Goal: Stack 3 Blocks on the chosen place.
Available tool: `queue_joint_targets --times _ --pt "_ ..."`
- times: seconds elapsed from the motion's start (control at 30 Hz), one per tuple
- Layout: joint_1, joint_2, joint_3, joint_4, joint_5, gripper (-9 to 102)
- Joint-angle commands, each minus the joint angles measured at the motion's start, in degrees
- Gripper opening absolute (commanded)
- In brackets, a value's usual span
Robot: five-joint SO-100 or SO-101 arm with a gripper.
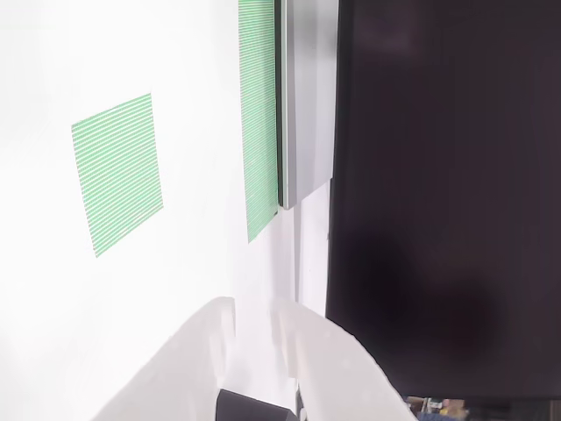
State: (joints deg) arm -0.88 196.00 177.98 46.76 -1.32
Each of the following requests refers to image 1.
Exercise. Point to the green striped square marker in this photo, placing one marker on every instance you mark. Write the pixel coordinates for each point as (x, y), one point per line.
(118, 175)

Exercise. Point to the silver aluminium table rail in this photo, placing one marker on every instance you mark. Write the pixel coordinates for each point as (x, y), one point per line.
(302, 109)

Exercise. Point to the green striped edge strip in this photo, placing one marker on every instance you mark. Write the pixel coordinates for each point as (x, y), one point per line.
(258, 109)

